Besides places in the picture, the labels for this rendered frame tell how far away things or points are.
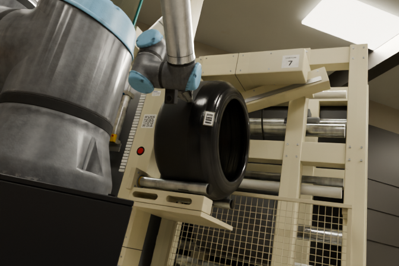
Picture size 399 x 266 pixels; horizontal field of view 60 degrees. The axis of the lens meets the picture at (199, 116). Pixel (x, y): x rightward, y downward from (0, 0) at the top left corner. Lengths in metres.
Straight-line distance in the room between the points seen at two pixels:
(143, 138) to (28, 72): 1.31
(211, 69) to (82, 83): 1.67
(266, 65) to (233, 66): 0.20
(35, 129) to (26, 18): 0.17
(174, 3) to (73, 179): 0.68
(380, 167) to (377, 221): 0.85
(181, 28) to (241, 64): 1.04
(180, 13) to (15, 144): 0.69
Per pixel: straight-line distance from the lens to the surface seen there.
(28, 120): 0.43
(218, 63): 2.08
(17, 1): 0.63
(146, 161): 1.68
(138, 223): 1.66
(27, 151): 0.41
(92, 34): 0.48
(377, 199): 6.01
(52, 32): 0.48
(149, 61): 1.14
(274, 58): 1.98
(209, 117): 1.38
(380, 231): 5.97
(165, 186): 1.49
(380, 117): 6.56
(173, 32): 1.02
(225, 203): 1.66
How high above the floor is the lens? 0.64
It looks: 22 degrees up
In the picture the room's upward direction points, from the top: 12 degrees clockwise
